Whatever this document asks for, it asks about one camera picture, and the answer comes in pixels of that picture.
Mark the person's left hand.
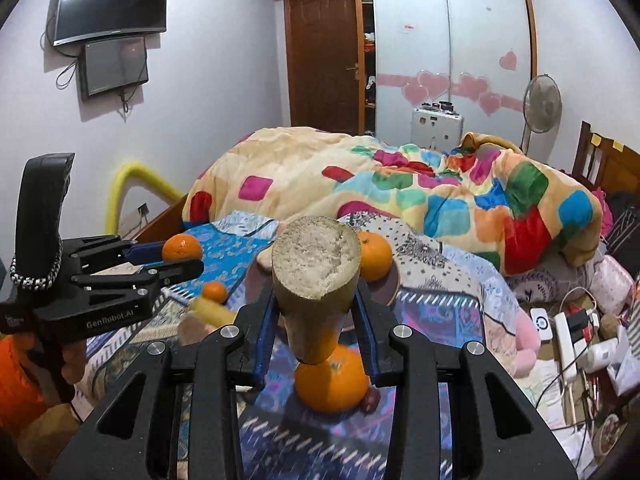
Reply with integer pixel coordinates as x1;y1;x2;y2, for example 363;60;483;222
21;334;88;387

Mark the wooden headboard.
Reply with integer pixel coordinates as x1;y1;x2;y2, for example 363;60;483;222
572;121;640;196

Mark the brown wooden door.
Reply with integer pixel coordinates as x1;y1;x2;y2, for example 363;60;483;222
284;0;361;136

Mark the wooden wardrobe with sliding doors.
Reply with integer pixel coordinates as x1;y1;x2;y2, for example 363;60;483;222
245;0;538;156

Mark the wooden bed frame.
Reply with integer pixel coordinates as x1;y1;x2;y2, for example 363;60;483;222
132;192;191;243

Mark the standing fan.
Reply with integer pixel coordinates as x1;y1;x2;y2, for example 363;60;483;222
520;74;563;156

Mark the yellow foam tube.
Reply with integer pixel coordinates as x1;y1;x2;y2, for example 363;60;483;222
104;160;183;236

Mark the brown plate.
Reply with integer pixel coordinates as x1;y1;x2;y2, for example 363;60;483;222
245;255;401;308

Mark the wall-mounted television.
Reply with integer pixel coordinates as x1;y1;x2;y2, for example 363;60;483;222
52;0;168;47

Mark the pink plush toy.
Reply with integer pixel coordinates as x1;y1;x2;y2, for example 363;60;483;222
510;305;543;378

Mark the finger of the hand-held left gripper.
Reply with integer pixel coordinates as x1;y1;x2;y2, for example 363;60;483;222
62;236;168;264
71;258;205;307

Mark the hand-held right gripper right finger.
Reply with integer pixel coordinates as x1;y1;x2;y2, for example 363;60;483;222
350;280;581;480

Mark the white case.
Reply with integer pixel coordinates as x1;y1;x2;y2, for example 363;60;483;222
411;102;465;151

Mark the colourful patchwork blanket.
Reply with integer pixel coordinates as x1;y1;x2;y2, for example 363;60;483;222
182;127;603;277

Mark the large orange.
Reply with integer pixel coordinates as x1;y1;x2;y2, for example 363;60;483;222
294;345;372;415

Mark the white device with blue ring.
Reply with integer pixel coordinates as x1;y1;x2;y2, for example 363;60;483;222
530;307;553;343

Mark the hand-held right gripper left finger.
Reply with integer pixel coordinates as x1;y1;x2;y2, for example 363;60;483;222
47;287;281;480

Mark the orange with green stem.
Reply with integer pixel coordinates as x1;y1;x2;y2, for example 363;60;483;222
356;230;394;282

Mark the small wall-mounted monitor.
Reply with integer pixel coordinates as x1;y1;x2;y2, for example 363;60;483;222
79;35;150;100

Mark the white charger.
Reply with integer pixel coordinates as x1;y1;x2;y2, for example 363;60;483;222
585;337;621;373

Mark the yellow banana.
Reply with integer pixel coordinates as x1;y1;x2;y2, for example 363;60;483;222
192;297;238;328

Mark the medium orange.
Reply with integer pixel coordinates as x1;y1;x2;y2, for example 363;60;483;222
161;233;204;263

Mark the small orange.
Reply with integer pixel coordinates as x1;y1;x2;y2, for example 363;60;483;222
202;281;229;305

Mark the dark cloth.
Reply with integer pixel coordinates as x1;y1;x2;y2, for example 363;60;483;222
600;192;640;261

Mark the black television cable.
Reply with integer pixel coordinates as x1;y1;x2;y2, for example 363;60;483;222
46;15;82;90

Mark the white power strip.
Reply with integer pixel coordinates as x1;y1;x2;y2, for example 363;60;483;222
554;310;581;381

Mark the blue patterned bedsheet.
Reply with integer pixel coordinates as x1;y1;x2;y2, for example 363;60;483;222
75;212;526;480

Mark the torn bread piece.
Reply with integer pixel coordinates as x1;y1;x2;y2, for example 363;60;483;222
271;215;362;366

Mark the pink pillow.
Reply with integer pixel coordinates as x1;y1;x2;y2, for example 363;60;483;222
595;255;636;316

